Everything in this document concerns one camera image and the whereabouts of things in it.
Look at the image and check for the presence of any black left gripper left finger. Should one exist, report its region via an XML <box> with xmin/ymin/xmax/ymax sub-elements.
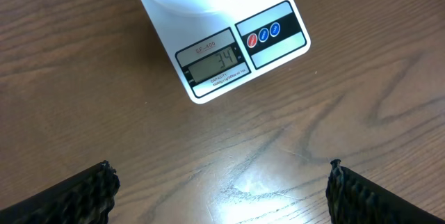
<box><xmin>1</xmin><ymin>161</ymin><xmax>120</xmax><ymax>224</ymax></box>

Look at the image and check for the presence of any white digital kitchen scale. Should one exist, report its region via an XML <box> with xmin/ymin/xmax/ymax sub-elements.
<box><xmin>141</xmin><ymin>0</ymin><xmax>311</xmax><ymax>104</ymax></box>

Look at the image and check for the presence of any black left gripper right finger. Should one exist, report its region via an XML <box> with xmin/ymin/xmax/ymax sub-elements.
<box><xmin>325</xmin><ymin>159</ymin><xmax>444</xmax><ymax>224</ymax></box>

